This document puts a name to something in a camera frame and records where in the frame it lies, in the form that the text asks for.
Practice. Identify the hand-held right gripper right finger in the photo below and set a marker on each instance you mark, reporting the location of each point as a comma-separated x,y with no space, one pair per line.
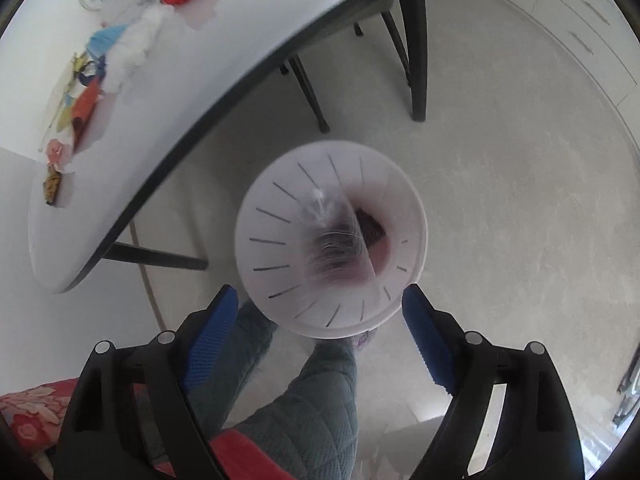
429,345

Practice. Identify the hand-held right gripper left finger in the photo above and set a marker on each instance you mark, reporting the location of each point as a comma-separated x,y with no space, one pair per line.
210,342

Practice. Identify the white slotted trash bin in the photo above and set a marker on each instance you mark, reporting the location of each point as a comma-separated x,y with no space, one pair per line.
280,210

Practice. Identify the blue printed carton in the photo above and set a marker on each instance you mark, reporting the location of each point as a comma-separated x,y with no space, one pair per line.
105,40

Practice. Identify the black table leg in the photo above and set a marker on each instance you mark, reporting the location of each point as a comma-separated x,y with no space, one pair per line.
419,60
160,258

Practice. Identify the person's red garment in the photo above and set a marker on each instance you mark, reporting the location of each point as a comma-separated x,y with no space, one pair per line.
250,452

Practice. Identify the person's quilted grey pants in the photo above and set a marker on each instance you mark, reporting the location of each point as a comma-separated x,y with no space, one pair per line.
310,420

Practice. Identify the dark brown wrapper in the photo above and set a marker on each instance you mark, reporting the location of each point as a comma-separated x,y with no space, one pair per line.
371,227

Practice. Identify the clear plastic bag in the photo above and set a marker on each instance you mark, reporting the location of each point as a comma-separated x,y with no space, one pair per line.
330,242

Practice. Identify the red floral cushion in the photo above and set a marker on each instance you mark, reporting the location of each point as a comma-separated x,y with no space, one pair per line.
30,410

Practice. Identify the brown snack wrapper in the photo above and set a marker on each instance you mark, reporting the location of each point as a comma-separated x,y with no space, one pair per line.
52,187

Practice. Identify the pink snack wrapper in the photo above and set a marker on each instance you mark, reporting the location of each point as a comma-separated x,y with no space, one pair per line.
57,152

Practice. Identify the yellow snack wrapper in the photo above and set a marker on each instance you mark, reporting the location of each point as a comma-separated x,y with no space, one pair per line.
66,117

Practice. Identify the orange snack wrapper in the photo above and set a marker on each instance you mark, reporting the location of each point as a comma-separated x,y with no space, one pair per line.
87,100

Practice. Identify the white fluffy tissue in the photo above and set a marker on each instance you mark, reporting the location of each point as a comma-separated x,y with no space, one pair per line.
135,45

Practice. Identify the grey dining chair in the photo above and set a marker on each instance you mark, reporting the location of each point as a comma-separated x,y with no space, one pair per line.
372,5

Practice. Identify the white drawer cabinet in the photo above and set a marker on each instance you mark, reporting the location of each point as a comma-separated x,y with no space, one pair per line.
575,20

